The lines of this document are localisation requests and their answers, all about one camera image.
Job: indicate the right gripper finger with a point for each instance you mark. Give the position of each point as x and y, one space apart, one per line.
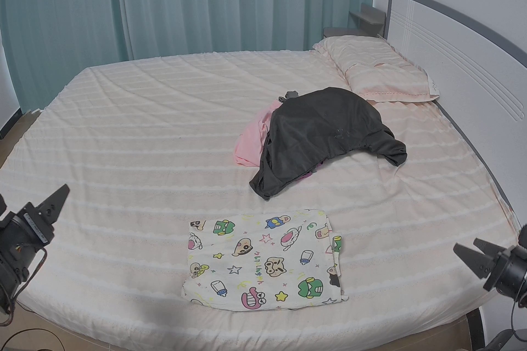
477 261
488 248

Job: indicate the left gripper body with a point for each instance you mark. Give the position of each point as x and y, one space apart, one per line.
20 246

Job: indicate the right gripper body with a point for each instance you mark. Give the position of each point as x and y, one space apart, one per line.
512 271

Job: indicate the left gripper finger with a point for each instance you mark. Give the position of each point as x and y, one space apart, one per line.
53 207

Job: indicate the white printed pyjama top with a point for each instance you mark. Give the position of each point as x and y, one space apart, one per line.
263 263

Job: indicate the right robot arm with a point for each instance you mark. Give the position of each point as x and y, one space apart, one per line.
523 238

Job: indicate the bed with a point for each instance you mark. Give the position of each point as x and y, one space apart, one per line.
144 127

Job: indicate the purple garment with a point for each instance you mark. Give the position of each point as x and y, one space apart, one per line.
306 175

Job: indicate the black garment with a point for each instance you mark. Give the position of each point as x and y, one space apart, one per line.
321 131

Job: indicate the pink garment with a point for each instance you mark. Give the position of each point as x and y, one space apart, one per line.
251 139

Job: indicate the cream pillow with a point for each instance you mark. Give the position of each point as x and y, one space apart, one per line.
378 65

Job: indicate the dark grey garment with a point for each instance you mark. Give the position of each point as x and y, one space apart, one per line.
290 95

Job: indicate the grey bedside table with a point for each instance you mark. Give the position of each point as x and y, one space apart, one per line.
366 18

